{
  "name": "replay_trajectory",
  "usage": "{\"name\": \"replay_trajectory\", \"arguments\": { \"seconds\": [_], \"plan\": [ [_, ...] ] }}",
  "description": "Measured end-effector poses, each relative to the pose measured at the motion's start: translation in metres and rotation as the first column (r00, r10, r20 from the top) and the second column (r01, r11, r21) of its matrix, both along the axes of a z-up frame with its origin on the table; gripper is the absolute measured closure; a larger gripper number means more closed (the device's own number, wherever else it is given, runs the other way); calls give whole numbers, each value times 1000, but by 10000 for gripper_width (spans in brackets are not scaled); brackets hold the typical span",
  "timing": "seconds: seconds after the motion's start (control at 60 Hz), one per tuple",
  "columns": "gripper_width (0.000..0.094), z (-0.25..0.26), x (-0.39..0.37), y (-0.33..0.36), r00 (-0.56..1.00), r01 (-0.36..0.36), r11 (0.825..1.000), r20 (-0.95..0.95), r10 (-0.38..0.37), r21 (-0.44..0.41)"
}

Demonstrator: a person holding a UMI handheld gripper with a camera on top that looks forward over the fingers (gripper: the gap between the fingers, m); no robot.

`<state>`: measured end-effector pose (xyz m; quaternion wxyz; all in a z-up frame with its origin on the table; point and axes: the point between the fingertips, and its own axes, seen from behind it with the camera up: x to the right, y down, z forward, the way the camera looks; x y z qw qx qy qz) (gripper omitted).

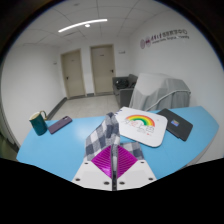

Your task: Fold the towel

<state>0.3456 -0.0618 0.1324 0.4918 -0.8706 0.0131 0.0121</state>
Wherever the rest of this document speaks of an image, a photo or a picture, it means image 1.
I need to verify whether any white rainbow-print mouse pad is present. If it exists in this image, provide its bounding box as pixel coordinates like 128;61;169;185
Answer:
114;106;169;148

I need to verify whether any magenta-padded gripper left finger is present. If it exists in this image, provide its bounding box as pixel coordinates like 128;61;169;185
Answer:
71;145;114;192

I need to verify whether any purple smartphone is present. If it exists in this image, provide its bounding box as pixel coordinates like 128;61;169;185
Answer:
47;115;73;135

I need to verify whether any long ceiling light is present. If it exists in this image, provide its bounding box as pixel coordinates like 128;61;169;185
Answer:
57;18;109;34

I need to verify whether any grey sofa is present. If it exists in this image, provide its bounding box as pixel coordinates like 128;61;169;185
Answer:
112;73;139;109

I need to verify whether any dark green mug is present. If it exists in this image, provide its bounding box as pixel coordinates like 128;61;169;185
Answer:
28;110;49;137

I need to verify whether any grey white checked towel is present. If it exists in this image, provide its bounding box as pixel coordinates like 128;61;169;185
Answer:
84;111;145;181

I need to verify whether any black tablet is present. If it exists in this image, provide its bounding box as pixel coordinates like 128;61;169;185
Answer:
156;108;194;142

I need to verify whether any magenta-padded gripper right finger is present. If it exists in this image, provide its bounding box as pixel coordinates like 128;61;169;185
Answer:
116;145;158;191

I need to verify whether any grey cloth-covered furniture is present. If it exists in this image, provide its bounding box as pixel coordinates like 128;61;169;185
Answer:
128;72;192;112

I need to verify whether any beige door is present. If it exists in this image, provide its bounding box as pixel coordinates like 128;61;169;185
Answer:
89;43;117;96
60;48;87;99

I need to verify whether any black bag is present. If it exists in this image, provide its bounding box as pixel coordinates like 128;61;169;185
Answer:
116;78;130;87

